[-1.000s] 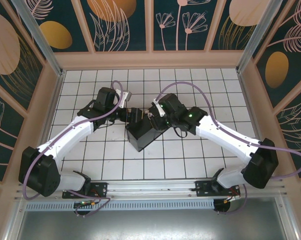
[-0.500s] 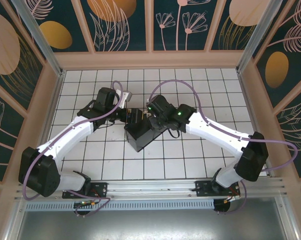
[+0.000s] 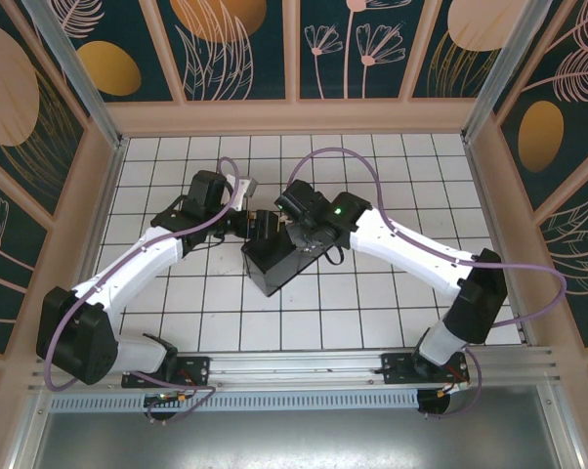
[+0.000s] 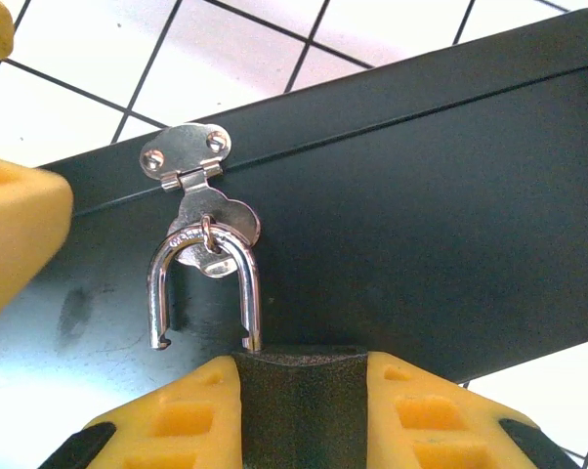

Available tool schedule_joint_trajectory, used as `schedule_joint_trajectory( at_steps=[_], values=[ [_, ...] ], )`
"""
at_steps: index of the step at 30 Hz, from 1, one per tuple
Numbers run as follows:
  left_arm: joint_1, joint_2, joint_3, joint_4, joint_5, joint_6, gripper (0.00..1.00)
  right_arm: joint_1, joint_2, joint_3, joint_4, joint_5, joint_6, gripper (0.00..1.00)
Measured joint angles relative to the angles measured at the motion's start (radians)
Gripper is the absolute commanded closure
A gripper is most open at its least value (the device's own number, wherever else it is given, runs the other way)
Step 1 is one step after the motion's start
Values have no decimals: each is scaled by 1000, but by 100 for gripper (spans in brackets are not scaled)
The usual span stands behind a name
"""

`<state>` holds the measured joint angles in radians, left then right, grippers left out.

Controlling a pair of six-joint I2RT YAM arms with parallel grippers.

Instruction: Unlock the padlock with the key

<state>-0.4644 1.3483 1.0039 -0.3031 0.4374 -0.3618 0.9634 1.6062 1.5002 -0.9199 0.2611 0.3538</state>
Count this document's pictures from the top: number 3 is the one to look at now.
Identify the starry night painted box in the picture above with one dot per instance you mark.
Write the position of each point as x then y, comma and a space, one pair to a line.
274, 268

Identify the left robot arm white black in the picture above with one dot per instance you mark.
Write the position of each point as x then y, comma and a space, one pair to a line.
128, 268

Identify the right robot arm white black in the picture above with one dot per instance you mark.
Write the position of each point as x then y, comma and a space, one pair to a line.
411, 249

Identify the grey metal sheet panel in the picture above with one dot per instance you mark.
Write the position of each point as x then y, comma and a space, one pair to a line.
294, 439

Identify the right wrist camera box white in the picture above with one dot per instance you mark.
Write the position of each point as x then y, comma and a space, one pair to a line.
286, 221

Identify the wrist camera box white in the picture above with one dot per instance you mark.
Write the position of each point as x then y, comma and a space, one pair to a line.
286, 221
245, 185

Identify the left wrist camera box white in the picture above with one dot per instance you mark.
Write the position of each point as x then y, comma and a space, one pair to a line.
245, 185

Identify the aluminium side rail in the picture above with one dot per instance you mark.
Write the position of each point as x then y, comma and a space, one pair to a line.
106, 195
494, 205

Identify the aluminium mounting rail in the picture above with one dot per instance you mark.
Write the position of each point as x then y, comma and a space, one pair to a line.
294, 366

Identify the aluminium frame post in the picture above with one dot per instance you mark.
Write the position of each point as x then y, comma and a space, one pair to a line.
86, 88
504, 63

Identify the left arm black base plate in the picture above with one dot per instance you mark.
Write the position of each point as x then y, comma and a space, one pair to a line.
196, 371

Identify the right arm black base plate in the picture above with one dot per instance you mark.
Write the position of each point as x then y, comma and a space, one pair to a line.
396, 369

